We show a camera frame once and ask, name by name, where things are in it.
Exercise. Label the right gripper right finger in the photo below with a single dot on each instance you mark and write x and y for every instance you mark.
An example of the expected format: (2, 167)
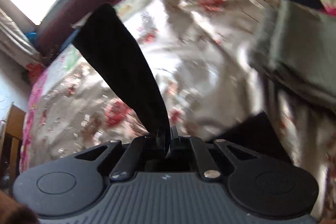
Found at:
(174, 139)

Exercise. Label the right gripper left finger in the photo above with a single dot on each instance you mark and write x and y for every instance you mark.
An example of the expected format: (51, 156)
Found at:
(163, 140)

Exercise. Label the black pants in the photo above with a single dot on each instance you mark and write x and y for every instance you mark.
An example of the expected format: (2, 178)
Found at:
(113, 52)

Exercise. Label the floral satin bedspread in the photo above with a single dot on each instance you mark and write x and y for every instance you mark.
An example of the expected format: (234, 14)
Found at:
(87, 158)

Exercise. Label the red shopping bag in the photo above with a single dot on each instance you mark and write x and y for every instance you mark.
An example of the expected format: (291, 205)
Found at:
(34, 70)

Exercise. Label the grey green folded cloth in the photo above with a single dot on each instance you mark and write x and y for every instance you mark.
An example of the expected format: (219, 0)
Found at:
(295, 47)

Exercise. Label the maroon upholstered bench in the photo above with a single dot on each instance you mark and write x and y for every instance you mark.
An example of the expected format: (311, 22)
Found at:
(56, 26)

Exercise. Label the blue plastic bag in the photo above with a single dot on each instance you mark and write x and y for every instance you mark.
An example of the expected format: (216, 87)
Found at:
(32, 37)

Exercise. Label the beige patterned curtain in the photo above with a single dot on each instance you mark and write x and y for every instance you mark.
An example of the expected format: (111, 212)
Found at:
(16, 45)

